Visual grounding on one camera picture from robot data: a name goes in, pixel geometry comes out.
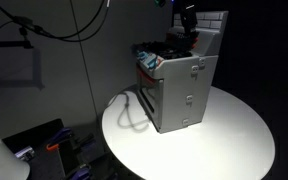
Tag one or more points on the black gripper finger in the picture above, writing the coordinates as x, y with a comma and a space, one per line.
186, 38

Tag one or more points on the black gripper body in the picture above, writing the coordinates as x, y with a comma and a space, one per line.
188, 15

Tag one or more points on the grey toy stove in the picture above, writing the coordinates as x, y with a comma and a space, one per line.
173, 83

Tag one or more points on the round white table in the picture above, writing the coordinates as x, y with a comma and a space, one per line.
231, 143

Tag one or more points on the purple black spring clamp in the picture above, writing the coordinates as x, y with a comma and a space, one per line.
86, 141

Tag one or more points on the purple orange spring clamp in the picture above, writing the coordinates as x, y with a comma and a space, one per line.
62, 135

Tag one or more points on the lower purple spring clamp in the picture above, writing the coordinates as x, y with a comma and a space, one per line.
79, 174

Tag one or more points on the black box under clamps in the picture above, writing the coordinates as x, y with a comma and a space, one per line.
52, 151

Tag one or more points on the small silver purple object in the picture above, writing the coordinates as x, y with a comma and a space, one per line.
26, 154

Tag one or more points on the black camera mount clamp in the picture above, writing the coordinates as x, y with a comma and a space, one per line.
25, 43

